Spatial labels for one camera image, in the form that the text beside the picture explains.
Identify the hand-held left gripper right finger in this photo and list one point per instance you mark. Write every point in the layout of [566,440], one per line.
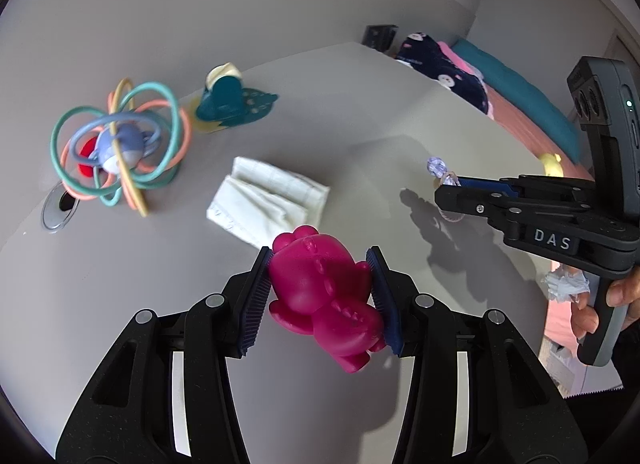
[382,304]

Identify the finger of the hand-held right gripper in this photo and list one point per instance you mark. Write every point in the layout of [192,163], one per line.
[465,201]
[500,186]

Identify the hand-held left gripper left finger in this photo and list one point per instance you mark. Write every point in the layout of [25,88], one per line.
[255,304]

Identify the clear plastic wrapper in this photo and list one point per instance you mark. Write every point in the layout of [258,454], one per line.
[437,166]

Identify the magenta rubber bear toy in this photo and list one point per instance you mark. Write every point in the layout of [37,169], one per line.
[320,289]

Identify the person's right hand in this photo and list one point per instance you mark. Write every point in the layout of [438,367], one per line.
[625,291]

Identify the pink bed sheet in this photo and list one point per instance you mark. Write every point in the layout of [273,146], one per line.
[525,128]

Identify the teal blanket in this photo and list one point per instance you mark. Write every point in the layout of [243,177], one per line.
[525,93]

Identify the white folded cloth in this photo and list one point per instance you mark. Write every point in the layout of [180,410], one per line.
[270,194]

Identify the crumpled white tissue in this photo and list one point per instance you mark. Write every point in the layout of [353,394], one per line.
[565,289]

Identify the navy printed cloth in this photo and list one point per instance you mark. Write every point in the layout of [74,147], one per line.
[435,63]

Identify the black box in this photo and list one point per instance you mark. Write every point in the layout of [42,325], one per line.
[377,36]

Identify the teal plastic teether toy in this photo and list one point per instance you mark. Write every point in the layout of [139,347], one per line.
[225,98]

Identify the red plush heart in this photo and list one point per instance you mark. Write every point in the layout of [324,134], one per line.
[89,153]

